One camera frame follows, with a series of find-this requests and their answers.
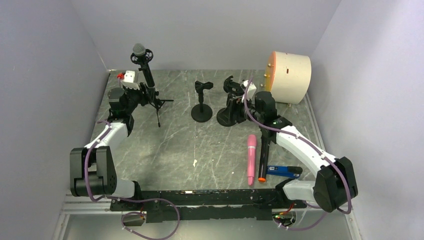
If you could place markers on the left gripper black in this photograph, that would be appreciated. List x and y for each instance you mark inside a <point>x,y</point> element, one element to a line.
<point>145,97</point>

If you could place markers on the black microphone orange end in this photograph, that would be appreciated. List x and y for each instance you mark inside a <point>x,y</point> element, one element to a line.
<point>263,161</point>

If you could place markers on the pink microphone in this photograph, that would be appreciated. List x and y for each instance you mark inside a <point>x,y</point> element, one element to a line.
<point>251,158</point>

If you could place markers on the black round-base shock-mount stand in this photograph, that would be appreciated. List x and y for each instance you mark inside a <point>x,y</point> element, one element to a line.
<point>234,112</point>

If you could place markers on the black round-base clip stand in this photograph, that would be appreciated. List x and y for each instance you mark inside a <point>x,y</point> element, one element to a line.
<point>202,112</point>

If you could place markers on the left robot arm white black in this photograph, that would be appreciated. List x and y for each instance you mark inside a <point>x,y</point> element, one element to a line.
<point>92,169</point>

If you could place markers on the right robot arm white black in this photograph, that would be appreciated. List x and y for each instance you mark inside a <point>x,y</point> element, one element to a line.
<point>334,185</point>

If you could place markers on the black tripod microphone stand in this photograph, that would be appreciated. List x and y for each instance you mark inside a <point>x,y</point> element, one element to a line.
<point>148,88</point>

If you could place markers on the grey-head microphone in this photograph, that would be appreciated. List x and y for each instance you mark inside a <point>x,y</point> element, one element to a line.
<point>138,55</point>

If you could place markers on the beige cylindrical drum box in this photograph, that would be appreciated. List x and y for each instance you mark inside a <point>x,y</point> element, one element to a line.
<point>287,76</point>

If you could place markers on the blue black stapler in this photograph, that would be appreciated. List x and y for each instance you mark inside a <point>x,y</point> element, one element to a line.
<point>292,172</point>

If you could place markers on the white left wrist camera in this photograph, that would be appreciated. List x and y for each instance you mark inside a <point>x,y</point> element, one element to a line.
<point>129,79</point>

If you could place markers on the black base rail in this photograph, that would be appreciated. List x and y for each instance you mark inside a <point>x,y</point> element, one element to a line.
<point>259,204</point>

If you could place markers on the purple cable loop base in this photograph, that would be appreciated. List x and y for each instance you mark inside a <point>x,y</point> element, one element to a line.
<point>149,216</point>

